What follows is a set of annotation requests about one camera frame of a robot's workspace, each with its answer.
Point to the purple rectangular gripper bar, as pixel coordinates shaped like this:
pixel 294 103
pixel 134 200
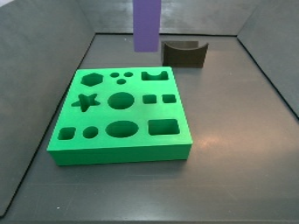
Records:
pixel 148 12

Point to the dark brown arch block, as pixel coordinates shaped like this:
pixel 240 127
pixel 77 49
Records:
pixel 184 54

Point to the green shape sorter board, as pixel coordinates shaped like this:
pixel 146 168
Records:
pixel 122 116

